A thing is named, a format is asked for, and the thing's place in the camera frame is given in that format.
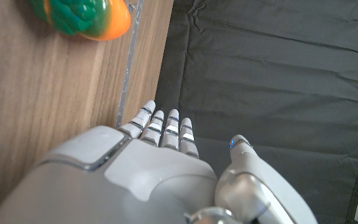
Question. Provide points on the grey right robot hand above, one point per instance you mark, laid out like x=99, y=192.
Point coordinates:
x=120, y=180

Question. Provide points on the grey tape table outline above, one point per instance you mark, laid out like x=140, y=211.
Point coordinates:
x=129, y=62

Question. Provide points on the orange toy carrot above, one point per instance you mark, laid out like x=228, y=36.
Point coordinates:
x=89, y=15

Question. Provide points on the black backdrop curtain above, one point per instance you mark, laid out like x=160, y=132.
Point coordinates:
x=259, y=62

